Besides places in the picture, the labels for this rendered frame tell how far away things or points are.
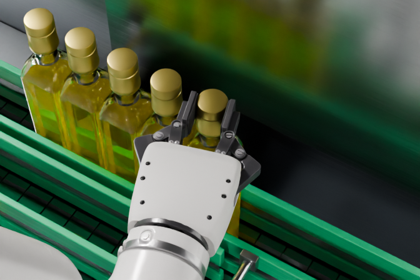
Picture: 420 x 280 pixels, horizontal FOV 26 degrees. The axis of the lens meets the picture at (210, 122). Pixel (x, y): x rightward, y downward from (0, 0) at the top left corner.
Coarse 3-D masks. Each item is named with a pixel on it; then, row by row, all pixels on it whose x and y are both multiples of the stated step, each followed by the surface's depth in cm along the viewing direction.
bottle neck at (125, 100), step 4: (136, 92) 104; (116, 96) 104; (120, 96) 103; (124, 96) 103; (128, 96) 103; (132, 96) 104; (136, 96) 104; (116, 100) 105; (120, 100) 104; (124, 100) 104; (128, 100) 104; (132, 100) 104; (136, 100) 105; (120, 104) 105; (124, 104) 104; (128, 104) 104; (132, 104) 105
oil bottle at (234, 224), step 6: (198, 132) 103; (192, 138) 103; (198, 138) 102; (186, 144) 103; (192, 144) 102; (198, 144) 102; (210, 150) 101; (240, 192) 112; (240, 198) 114; (234, 210) 114; (234, 216) 115; (234, 222) 117; (228, 228) 115; (234, 228) 118
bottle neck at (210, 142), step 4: (200, 136) 101; (204, 136) 100; (200, 140) 102; (204, 140) 100; (208, 140) 100; (212, 140) 100; (216, 140) 100; (204, 144) 101; (208, 144) 101; (212, 144) 101; (216, 144) 101; (212, 148) 101
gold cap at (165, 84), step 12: (156, 72) 99; (168, 72) 99; (156, 84) 98; (168, 84) 98; (180, 84) 98; (156, 96) 98; (168, 96) 98; (180, 96) 99; (156, 108) 100; (168, 108) 100; (180, 108) 101
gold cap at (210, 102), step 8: (200, 96) 97; (208, 96) 97; (216, 96) 97; (224, 96) 97; (200, 104) 96; (208, 104) 96; (216, 104) 96; (224, 104) 96; (200, 112) 96; (208, 112) 96; (216, 112) 96; (200, 120) 98; (208, 120) 97; (216, 120) 97; (200, 128) 99; (208, 128) 98; (216, 128) 98; (208, 136) 99; (216, 136) 99
